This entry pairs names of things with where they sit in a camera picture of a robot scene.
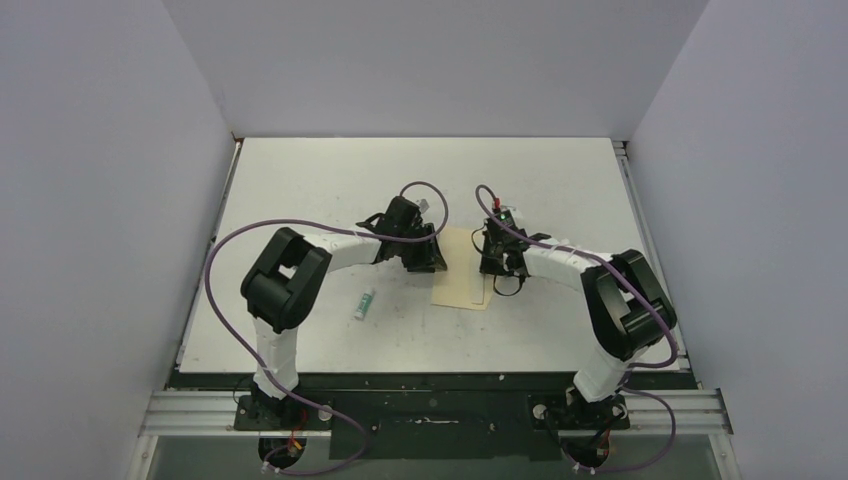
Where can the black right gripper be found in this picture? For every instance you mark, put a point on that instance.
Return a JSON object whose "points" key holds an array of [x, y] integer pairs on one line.
{"points": [[486, 267]]}

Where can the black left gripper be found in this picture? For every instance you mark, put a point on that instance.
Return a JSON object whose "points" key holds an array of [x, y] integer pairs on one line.
{"points": [[428, 260]]}

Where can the cream paper envelope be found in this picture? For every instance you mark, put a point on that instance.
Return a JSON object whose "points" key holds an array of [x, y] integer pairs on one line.
{"points": [[451, 288]]}

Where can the green white glue stick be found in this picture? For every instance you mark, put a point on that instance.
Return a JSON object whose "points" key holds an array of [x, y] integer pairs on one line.
{"points": [[363, 306]]}

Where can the tan letter paper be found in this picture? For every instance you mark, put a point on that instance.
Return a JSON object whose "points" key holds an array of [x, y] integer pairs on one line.
{"points": [[477, 288]]}

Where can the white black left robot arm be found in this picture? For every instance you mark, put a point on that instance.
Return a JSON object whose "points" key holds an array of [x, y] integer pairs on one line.
{"points": [[282, 286]]}

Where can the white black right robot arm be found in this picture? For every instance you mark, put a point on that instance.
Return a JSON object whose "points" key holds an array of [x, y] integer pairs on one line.
{"points": [[628, 309]]}

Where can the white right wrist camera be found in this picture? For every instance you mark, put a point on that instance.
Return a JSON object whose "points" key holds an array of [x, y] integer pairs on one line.
{"points": [[509, 211]]}

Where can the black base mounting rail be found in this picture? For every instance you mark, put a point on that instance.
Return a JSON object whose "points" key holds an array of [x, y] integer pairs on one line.
{"points": [[337, 420]]}

